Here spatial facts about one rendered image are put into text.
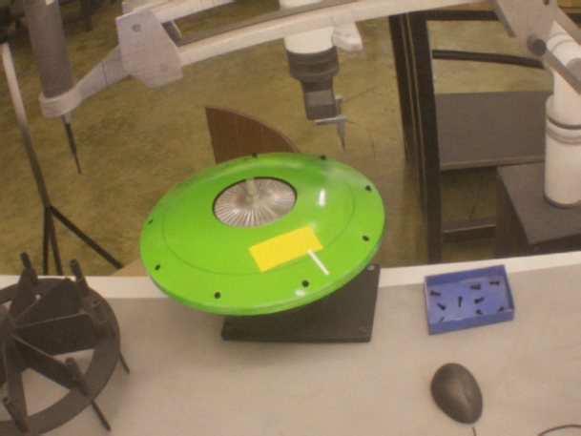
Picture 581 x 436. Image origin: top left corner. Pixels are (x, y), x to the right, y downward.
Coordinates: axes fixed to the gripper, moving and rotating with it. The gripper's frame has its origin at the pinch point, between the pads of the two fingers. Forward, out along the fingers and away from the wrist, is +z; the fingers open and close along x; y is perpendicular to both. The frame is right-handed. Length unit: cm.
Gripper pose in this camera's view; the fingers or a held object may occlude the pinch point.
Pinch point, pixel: (342, 141)
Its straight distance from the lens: 119.7
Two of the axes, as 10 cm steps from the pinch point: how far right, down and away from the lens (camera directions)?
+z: 1.4, 8.0, 5.8
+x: 0.4, 5.8, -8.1
